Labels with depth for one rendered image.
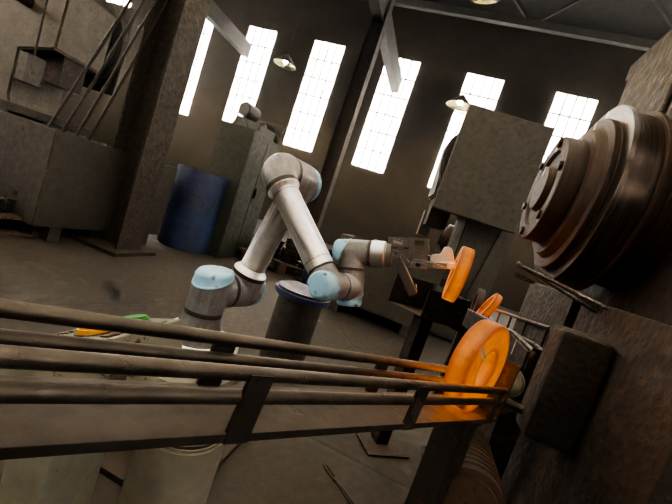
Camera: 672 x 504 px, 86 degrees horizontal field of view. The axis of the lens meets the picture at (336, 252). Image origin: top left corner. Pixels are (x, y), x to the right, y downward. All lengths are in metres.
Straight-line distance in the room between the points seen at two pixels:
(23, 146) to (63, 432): 3.30
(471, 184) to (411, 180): 7.62
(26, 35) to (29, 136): 2.62
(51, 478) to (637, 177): 1.12
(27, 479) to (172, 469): 0.20
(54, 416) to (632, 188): 0.96
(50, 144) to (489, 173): 3.57
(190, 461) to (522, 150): 3.70
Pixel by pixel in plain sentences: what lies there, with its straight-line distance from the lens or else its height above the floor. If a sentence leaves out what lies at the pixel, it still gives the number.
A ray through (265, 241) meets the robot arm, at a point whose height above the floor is 0.72.
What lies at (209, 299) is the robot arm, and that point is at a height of 0.51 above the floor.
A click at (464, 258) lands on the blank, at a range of 0.98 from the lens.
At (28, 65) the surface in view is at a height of 1.36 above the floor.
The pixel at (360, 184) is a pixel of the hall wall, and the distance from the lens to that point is 11.46.
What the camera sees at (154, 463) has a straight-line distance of 0.59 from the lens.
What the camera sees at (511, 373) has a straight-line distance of 0.75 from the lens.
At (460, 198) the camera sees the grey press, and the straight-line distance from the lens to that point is 3.70.
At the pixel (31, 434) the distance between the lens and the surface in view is 0.29.
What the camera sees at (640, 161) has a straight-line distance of 0.98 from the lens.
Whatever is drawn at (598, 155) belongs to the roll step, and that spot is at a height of 1.18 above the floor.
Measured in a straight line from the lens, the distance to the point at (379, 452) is 1.72.
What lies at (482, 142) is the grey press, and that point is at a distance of 3.83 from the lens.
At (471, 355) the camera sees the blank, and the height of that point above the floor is 0.73.
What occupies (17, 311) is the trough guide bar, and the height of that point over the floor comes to 0.74.
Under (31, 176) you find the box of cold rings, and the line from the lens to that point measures 3.43.
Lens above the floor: 0.86
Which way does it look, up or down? 5 degrees down
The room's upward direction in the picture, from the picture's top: 19 degrees clockwise
